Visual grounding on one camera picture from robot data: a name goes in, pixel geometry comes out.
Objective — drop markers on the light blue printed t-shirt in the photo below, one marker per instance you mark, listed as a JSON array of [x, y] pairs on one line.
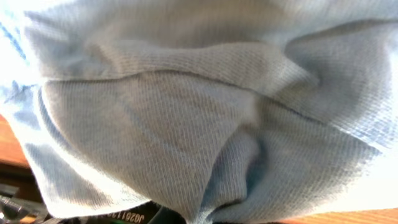
[[222, 111]]

